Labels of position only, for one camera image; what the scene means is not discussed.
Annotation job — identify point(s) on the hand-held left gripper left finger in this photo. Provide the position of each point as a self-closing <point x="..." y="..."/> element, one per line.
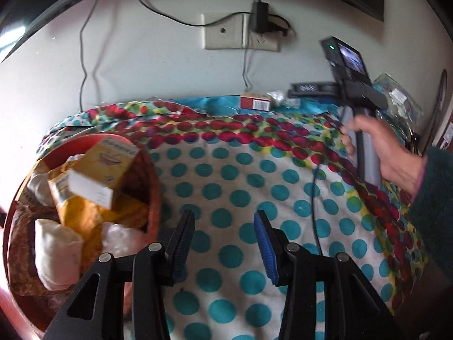
<point x="181" y="255"/>

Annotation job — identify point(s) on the clear plastic wrapper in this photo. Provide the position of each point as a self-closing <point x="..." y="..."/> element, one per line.
<point x="281" y="99"/>

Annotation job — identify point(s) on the small red box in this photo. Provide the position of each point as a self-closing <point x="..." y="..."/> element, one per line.
<point x="253" y="102"/>

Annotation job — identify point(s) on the black power adapter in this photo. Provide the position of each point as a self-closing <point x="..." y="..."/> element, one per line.
<point x="259" y="16"/>

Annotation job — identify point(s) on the round red basket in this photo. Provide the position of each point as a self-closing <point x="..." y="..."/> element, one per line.
<point x="153" y="191"/>

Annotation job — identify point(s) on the yellow cardboard box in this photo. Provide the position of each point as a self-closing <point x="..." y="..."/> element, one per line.
<point x="106" y="163"/>

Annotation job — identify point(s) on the white wall socket plate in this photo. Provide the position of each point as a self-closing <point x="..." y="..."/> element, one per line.
<point x="263" y="42"/>
<point x="221" y="32"/>

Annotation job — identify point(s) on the clear plastic bag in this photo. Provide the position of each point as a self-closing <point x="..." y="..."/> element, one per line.
<point x="400" y="95"/>

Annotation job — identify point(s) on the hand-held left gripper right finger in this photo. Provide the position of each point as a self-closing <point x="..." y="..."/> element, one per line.
<point x="266" y="248"/>

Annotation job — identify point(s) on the brown patterned bag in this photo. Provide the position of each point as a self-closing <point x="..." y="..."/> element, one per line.
<point x="21" y="248"/>

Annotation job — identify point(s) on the white packet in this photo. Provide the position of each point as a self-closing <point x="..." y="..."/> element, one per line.
<point x="56" y="255"/>

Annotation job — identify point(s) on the person's right forearm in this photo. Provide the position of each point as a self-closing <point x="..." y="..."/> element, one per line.
<point x="435" y="202"/>

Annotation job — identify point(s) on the blue cloth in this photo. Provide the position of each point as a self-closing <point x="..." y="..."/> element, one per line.
<point x="219" y="104"/>

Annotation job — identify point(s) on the polka dot cloth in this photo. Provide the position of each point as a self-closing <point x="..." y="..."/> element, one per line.
<point x="226" y="184"/>

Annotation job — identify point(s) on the yellow snack bag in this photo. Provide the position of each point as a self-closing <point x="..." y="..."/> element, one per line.
<point x="78" y="212"/>

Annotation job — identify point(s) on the person's right hand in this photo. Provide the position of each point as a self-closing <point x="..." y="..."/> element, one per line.
<point x="393" y="156"/>

